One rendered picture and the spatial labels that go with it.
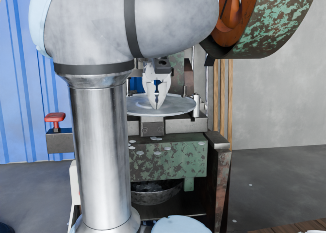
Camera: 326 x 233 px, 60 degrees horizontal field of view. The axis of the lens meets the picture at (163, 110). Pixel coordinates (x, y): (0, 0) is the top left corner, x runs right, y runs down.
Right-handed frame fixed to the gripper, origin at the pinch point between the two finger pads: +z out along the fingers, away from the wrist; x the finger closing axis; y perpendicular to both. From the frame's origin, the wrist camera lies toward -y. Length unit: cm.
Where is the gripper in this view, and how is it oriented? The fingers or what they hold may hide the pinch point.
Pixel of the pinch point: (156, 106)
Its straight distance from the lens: 90.5
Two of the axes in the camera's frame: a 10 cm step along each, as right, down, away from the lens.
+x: -9.9, 0.4, -1.5
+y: -1.5, -2.5, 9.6
